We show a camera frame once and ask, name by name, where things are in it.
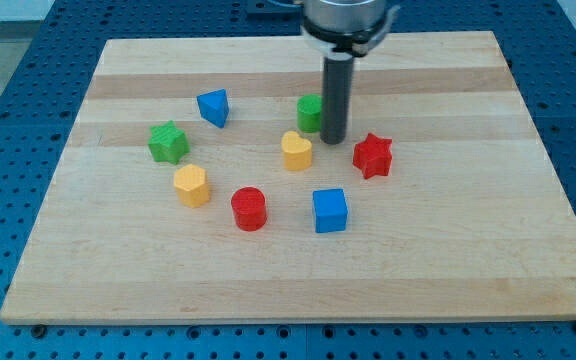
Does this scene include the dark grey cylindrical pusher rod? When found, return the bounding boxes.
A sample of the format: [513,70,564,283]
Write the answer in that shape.
[320,58,354,145]

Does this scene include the blue wooden cube block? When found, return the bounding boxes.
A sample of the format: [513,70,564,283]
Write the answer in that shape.
[312,188,348,233]

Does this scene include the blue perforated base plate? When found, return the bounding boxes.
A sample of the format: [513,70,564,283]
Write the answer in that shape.
[0,1,576,359]

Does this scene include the green wooden cylinder block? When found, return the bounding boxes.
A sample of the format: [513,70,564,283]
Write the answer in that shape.
[296,94,322,133]

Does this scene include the red wooden cylinder block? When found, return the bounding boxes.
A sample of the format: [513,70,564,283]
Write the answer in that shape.
[231,187,268,231]

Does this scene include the yellow wooden hexagon block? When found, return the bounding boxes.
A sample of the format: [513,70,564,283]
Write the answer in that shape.
[173,164,211,208]

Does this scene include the red wooden star block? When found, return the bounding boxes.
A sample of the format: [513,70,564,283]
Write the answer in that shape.
[352,133,393,179]

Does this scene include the yellow wooden heart block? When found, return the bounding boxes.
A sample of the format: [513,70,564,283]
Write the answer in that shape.
[281,131,312,171]

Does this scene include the green wooden star block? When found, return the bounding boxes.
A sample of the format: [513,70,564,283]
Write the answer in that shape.
[148,121,190,164]

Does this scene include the blue wooden triangle block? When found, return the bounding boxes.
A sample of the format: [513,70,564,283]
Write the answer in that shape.
[196,89,229,128]

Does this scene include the light wooden board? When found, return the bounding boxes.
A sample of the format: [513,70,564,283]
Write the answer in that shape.
[0,31,576,325]

